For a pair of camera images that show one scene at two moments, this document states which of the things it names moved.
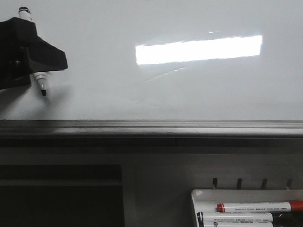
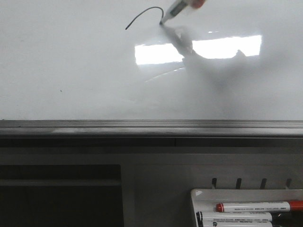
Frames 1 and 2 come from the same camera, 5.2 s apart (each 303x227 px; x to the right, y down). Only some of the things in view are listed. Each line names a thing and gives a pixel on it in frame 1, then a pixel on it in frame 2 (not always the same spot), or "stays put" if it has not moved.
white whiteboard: (162, 69) stays put
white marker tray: (206, 200) stays put
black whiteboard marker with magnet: (24, 12) -> (178, 6)
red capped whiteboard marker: (259, 207) stays put
